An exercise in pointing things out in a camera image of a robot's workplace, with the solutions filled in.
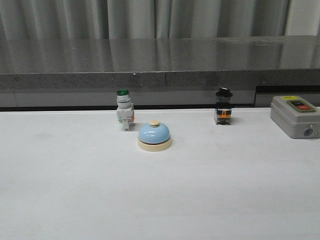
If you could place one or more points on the grey pleated curtain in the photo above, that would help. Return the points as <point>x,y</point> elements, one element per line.
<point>156,19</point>

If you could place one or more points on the grey on-off switch box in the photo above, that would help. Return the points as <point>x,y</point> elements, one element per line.
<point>298,118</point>

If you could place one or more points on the green pushbutton switch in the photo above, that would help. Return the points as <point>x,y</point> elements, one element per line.
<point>125,110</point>

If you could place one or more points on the grey stone counter slab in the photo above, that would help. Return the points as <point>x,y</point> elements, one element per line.
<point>84,74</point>

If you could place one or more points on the blue desk bell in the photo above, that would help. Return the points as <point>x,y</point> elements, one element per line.
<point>154,136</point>

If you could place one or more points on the black rotary selector switch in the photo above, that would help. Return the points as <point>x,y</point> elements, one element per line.
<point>223,110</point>

